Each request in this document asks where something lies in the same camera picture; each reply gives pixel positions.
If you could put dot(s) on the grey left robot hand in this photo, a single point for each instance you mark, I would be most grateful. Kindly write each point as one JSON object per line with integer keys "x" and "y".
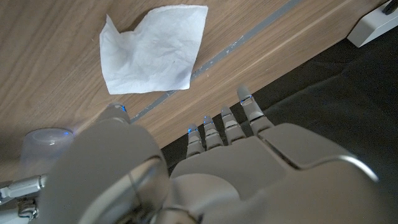
{"x": 248, "y": 174}

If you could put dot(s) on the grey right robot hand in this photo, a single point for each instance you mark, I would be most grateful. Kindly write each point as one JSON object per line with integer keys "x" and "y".
{"x": 21, "y": 188}

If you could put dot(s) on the clear plastic measuring cup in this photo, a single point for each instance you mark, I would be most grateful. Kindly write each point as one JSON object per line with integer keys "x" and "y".
{"x": 40, "y": 149}

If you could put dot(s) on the white paper napkin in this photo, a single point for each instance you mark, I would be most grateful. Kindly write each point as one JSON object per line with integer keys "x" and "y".
{"x": 155, "y": 53}

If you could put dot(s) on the black backdrop curtain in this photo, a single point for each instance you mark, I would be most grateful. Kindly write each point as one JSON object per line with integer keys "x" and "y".
{"x": 326, "y": 93}

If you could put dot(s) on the grey tape outline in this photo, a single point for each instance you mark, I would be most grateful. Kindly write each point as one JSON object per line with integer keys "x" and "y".
{"x": 217, "y": 58}

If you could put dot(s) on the white power strip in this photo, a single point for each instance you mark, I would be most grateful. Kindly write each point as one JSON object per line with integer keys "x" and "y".
{"x": 373, "y": 25}

